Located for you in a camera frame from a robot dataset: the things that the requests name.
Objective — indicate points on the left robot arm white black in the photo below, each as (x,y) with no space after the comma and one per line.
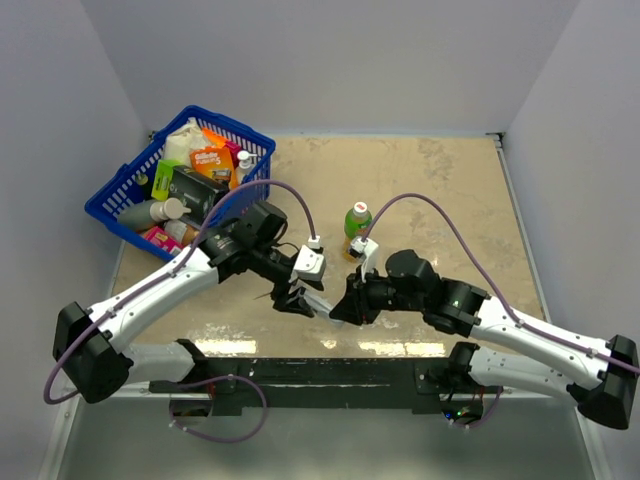
(94,346)

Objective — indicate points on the beige cloth bag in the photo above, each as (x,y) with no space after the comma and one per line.
(181,143)

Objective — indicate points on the white pump bottle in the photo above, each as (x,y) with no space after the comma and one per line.
(245,164)

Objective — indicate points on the amber bottle white label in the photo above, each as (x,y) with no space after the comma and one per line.
(181,232)

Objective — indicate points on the blue plastic basket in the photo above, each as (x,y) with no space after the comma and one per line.
(122,191)

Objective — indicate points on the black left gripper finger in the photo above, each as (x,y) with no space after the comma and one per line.
(292,302)
(314,282)

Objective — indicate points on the pink product box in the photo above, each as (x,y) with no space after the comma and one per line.
(159,238)

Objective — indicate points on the grey bottle beige cap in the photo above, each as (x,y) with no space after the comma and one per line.
(146,215)

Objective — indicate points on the white remote control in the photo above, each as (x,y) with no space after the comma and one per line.
(322,308)

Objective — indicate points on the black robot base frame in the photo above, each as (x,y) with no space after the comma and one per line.
(420,385)

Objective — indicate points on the orange juice bottle green label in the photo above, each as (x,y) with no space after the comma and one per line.
(356,221)

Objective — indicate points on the lime green box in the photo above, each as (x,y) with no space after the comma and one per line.
(163,177)

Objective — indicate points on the aluminium table edge rail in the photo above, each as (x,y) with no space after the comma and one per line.
(497,140)

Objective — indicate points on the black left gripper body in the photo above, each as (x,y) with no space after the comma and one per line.
(271,264)

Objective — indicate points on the orange razor blade package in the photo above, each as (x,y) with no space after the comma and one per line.
(215,163)

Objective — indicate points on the black product box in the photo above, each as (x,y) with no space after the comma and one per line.
(196,191)

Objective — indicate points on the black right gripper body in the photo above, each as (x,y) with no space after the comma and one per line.
(380,294)

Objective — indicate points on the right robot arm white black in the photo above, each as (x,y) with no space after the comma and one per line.
(598,376)

